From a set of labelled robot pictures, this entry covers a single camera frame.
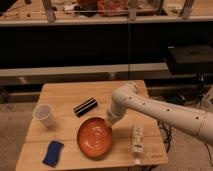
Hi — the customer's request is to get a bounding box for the orange ceramic bowl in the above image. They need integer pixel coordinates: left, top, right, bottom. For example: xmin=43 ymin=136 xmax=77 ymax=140
xmin=77 ymin=117 xmax=112 ymax=159

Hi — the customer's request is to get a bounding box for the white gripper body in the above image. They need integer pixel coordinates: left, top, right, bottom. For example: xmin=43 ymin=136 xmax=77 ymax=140
xmin=104 ymin=103 xmax=125 ymax=127

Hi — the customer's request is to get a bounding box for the black box on shelf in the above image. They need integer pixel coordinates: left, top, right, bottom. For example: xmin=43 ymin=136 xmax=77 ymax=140
xmin=166 ymin=45 xmax=213 ymax=74

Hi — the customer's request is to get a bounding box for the clear plastic cup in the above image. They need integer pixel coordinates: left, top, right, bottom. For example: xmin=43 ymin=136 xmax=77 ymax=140
xmin=33 ymin=104 xmax=54 ymax=127

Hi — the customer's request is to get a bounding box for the wooden table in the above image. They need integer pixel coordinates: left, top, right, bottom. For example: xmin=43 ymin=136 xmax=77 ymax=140
xmin=16 ymin=81 xmax=168 ymax=171

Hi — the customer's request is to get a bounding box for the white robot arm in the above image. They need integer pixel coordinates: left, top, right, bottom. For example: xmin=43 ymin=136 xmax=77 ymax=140
xmin=105 ymin=82 xmax=213 ymax=146

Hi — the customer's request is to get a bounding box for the white lotion bottle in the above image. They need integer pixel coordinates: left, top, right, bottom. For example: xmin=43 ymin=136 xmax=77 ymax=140
xmin=132 ymin=125 xmax=144 ymax=165

